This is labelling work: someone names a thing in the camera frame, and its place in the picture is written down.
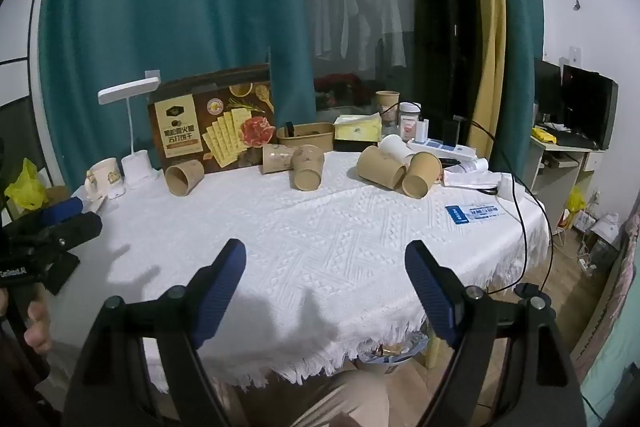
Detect brown paper bowl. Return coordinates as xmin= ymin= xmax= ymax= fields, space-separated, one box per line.
xmin=276 ymin=123 xmax=335 ymax=152

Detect white desk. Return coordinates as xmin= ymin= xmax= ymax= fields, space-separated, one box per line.
xmin=529 ymin=134 xmax=608 ymax=233

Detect black cable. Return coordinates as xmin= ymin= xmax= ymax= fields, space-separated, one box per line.
xmin=452 ymin=117 xmax=556 ymax=298

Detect blue and white card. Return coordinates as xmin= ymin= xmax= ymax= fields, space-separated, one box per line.
xmin=445 ymin=203 xmax=502 ymax=225

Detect yellow curtain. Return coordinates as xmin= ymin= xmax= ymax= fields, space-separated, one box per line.
xmin=465 ymin=0 xmax=507 ymax=152

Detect black box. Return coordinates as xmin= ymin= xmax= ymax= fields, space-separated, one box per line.
xmin=442 ymin=119 xmax=463 ymax=146

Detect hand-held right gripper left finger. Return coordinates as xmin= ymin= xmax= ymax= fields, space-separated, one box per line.
xmin=60 ymin=238 xmax=248 ymax=427

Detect white textured tablecloth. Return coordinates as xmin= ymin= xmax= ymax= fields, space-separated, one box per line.
xmin=37 ymin=147 xmax=551 ymax=395

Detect crumpled white paper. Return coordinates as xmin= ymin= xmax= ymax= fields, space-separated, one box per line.
xmin=442 ymin=169 xmax=501 ymax=194

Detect brown cracker box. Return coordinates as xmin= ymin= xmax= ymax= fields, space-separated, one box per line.
xmin=147 ymin=66 xmax=277 ymax=175

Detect yellow tissue box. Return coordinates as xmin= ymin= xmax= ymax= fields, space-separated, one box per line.
xmin=333 ymin=114 xmax=383 ymax=152

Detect person's leg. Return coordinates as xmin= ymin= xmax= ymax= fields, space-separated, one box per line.
xmin=250 ymin=369 xmax=391 ymax=427

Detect white paper cup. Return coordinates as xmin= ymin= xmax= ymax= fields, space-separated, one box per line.
xmin=378 ymin=134 xmax=416 ymax=165

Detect person's left hand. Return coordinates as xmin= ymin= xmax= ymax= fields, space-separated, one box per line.
xmin=24 ymin=301 xmax=54 ymax=354

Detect white desk lamp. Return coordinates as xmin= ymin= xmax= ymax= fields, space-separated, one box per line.
xmin=97 ymin=77 xmax=162 ymax=191

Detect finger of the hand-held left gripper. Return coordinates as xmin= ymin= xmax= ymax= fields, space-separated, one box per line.
xmin=41 ymin=197 xmax=84 ymax=226
xmin=30 ymin=212 xmax=103 ymax=254

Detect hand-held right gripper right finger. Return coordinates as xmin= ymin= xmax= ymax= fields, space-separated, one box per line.
xmin=404 ymin=239 xmax=588 ymax=427

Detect white power strip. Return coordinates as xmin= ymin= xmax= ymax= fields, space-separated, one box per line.
xmin=410 ymin=139 xmax=477 ymax=160

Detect black monitor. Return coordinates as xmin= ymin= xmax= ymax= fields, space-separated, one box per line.
xmin=562 ymin=66 xmax=618 ymax=150
xmin=534 ymin=58 xmax=563 ymax=120

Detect white tube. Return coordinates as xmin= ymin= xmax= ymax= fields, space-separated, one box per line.
xmin=452 ymin=158 xmax=488 ymax=175

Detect pink cloth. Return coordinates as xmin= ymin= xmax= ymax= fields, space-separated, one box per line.
xmin=575 ymin=212 xmax=640 ymax=358

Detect printed brown paper cup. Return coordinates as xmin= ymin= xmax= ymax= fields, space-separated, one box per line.
xmin=261 ymin=143 xmax=301 ymax=175

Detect glass jar with white lid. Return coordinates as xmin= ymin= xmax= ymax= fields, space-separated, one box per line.
xmin=398 ymin=102 xmax=421 ymax=142

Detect trash bin with wrappers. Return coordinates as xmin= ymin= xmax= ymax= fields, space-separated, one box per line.
xmin=357 ymin=332 xmax=431 ymax=374

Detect white printed mug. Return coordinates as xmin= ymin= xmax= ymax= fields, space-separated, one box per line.
xmin=85 ymin=158 xmax=126 ymax=199

